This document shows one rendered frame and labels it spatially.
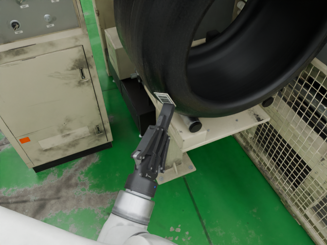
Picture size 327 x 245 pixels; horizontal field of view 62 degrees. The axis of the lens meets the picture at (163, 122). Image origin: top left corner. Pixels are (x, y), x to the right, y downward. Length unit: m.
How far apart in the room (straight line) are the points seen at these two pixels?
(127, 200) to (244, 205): 1.22
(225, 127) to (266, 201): 0.90
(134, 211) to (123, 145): 1.35
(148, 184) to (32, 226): 0.26
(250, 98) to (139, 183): 0.43
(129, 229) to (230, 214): 1.17
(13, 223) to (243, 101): 0.65
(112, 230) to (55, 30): 0.97
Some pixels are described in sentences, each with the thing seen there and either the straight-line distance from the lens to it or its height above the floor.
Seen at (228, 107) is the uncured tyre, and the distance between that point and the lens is 0.81.
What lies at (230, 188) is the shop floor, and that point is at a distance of 1.80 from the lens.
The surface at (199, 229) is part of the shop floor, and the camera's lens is 1.66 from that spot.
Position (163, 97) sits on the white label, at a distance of 0.68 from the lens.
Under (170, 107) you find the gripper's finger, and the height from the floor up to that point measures 1.06.
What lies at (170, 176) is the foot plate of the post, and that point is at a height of 0.01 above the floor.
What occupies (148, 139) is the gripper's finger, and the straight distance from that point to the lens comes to 0.63.
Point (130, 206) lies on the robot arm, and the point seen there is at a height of 0.99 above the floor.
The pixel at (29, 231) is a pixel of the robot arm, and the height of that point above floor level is 1.16.
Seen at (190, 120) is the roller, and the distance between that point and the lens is 0.85.
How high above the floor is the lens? 1.56
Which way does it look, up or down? 50 degrees down
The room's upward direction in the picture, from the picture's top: straight up
